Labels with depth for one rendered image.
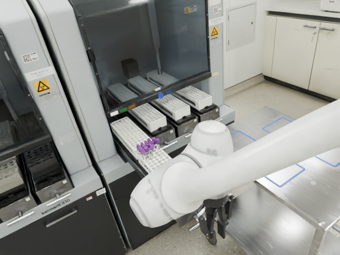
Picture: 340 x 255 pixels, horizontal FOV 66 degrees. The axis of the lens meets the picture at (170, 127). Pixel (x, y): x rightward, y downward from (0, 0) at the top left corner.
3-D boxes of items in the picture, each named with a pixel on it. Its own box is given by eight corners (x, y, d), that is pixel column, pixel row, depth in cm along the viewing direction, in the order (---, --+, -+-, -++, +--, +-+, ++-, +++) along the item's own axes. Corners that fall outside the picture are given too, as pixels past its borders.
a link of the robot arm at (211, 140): (210, 155, 75) (178, 180, 69) (208, 108, 67) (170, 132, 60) (242, 171, 68) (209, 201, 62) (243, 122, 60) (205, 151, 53)
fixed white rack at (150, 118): (127, 112, 154) (125, 103, 151) (142, 106, 158) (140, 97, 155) (151, 134, 132) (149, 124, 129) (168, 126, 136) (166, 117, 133)
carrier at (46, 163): (59, 164, 119) (54, 154, 115) (60, 166, 117) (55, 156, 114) (33, 176, 114) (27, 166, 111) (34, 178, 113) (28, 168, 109)
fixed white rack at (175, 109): (149, 103, 160) (147, 94, 157) (163, 97, 164) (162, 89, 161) (176, 123, 138) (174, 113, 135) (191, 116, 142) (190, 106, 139)
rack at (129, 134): (112, 133, 138) (109, 123, 135) (129, 125, 142) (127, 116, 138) (137, 162, 116) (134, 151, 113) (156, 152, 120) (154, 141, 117)
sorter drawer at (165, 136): (106, 103, 183) (102, 91, 178) (124, 96, 189) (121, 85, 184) (158, 154, 130) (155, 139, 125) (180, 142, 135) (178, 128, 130)
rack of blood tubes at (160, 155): (138, 164, 115) (136, 153, 111) (158, 154, 119) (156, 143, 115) (175, 207, 93) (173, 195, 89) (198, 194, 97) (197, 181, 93)
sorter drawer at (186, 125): (126, 95, 189) (123, 84, 184) (142, 89, 194) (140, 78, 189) (182, 141, 135) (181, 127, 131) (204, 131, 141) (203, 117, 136)
